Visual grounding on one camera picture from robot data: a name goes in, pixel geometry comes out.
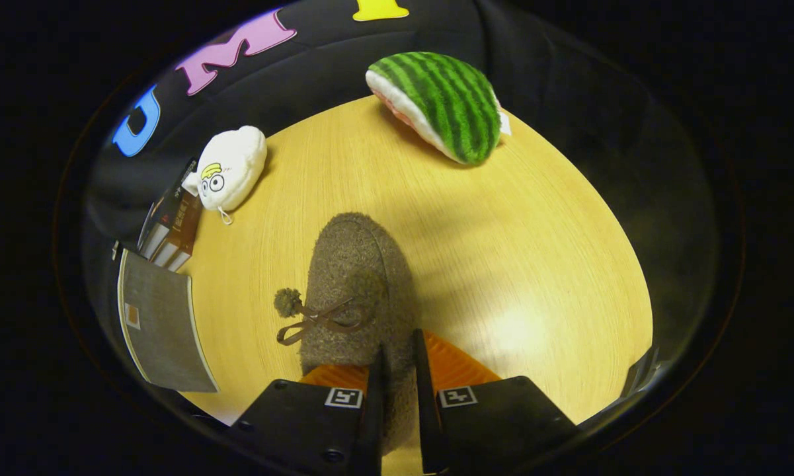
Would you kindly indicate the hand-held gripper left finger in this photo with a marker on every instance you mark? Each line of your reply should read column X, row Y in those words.
column 375, row 410

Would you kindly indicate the grey fabric storage box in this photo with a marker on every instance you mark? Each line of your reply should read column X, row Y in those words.
column 162, row 324

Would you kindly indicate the dark blue hardcover book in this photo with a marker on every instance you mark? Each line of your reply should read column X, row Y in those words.
column 168, row 205

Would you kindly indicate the brown fuzzy moccasin shoe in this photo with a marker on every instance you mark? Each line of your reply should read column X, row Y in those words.
column 357, row 264

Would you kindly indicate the white plush toy with eyes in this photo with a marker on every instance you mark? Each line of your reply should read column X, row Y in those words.
column 235, row 158

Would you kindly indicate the brown book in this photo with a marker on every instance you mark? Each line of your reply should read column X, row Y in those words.
column 186, row 228

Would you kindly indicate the watermelon slice plush toy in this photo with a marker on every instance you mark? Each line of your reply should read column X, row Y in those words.
column 449, row 99

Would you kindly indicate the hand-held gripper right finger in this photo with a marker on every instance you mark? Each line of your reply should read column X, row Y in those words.
column 426, row 396

